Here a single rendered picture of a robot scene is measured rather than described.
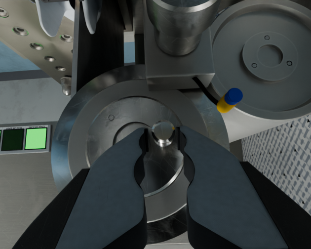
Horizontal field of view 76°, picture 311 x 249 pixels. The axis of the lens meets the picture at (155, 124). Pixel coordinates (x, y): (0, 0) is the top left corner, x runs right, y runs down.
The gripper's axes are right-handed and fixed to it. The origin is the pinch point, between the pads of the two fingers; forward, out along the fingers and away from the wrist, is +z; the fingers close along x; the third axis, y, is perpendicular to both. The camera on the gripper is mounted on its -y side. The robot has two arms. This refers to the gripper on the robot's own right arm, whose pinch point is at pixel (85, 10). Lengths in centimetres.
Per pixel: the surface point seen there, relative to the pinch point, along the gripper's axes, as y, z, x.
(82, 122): 13.9, -3.5, 1.5
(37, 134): 8.6, 29.3, -23.5
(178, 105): 12.9, -3.5, 9.5
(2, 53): -109, 169, -160
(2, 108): -61, 210, -189
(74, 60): 7.3, -2.0, 0.0
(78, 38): 5.0, -2.0, 0.2
